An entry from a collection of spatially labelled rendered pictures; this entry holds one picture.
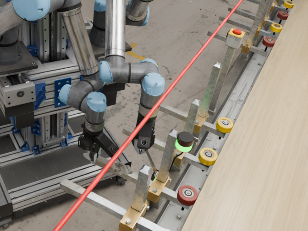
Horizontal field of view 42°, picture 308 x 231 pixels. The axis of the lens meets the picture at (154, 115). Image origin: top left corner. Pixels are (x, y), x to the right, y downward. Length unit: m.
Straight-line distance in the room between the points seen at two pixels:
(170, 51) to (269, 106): 2.13
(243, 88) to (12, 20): 1.69
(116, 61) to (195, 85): 2.36
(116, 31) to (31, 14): 0.30
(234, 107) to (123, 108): 1.09
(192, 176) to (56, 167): 0.90
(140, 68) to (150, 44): 2.78
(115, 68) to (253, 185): 0.76
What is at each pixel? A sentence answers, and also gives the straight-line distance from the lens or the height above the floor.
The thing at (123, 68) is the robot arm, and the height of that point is 1.32.
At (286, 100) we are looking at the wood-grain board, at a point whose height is 0.90.
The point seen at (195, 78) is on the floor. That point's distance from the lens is 3.86.
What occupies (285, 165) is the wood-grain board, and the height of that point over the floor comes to 0.90.
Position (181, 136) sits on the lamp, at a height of 1.14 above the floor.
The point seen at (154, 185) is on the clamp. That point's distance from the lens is 1.65.
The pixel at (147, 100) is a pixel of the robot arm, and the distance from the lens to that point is 1.39.
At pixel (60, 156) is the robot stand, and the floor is 0.21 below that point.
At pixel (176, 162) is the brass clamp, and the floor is 0.83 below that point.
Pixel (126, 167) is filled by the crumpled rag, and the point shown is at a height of 0.87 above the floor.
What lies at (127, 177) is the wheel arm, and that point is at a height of 0.85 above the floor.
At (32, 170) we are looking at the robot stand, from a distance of 2.55.
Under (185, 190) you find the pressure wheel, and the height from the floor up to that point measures 0.90.
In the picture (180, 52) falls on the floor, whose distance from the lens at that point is 4.20.
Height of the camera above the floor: 2.13
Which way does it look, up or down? 40 degrees down
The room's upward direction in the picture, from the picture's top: 12 degrees clockwise
